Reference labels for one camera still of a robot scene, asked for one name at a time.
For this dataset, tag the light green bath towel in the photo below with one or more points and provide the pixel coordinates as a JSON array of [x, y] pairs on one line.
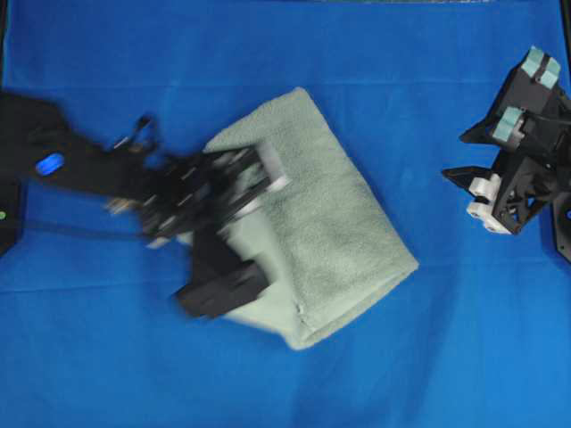
[[331, 250]]

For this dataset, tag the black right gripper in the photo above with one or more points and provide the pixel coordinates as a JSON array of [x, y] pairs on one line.
[[529, 122]]

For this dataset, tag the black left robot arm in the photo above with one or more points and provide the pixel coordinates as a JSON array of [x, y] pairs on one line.
[[38, 143]]

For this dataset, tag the blue table cloth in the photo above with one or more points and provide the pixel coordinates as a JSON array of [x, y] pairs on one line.
[[478, 336]]

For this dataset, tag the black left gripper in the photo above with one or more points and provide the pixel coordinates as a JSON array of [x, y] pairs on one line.
[[184, 194]]

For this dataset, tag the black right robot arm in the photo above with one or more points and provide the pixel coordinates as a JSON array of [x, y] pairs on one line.
[[563, 223]]

